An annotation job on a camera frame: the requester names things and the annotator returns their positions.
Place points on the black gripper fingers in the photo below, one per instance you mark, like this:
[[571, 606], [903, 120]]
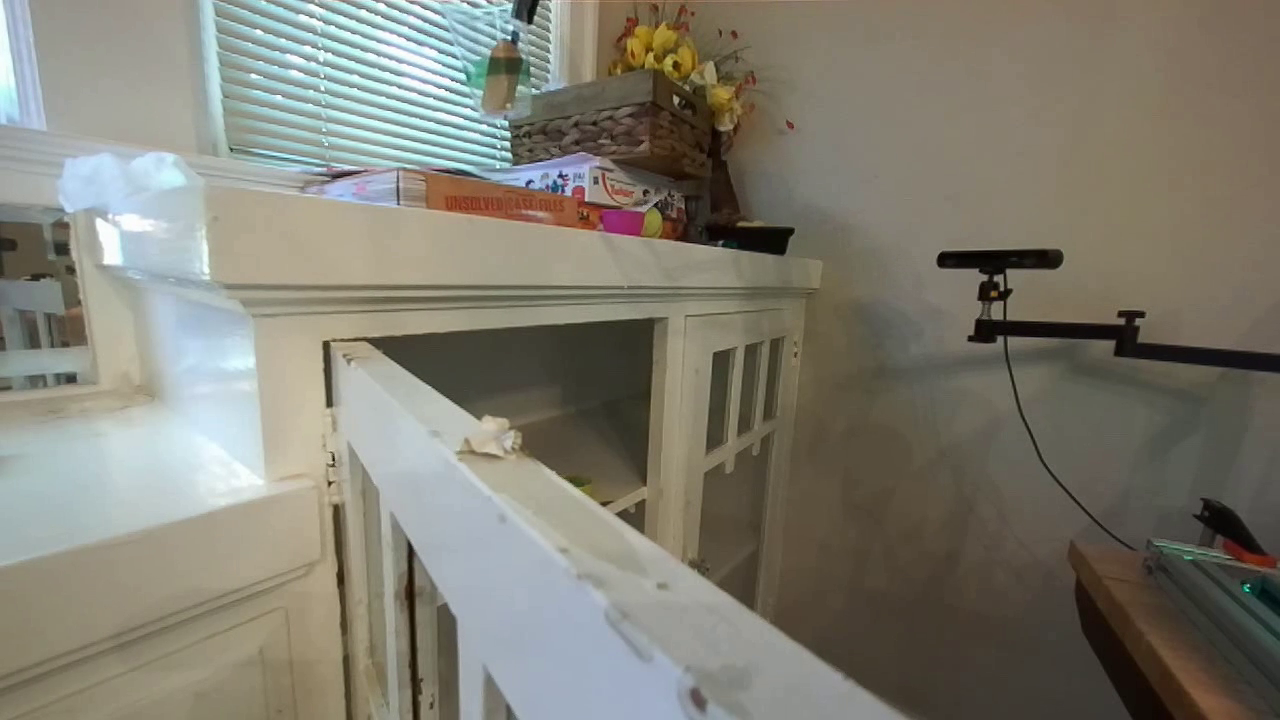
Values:
[[525, 9]]

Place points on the clear plastic cup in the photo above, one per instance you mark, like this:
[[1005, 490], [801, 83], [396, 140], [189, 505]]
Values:
[[501, 77]]

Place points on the wicker basket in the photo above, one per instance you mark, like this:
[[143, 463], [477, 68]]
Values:
[[637, 116]]

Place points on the yellow flower bouquet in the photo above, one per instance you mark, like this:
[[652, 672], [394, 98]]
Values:
[[709, 66]]

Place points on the white window blinds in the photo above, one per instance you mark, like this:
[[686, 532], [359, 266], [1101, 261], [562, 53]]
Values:
[[373, 83]]

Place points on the white colourful game box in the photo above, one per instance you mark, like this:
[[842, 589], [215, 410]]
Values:
[[609, 192]]

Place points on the orange board game box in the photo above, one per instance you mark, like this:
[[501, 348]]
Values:
[[453, 192]]

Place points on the black bowl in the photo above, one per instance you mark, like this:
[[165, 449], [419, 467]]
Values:
[[750, 237]]

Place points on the white door knob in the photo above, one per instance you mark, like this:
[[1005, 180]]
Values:
[[492, 436]]

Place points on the white built-in cabinet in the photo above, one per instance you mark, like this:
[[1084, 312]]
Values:
[[334, 463]]

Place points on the open white cabinet door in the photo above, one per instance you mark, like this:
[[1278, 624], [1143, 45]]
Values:
[[577, 615]]

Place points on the wooden table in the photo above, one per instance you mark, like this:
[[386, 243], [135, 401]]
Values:
[[1162, 648]]

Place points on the black camera on mount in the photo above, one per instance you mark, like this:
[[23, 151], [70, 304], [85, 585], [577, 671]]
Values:
[[1000, 256]]

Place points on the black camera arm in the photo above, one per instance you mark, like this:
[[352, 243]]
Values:
[[1123, 333]]

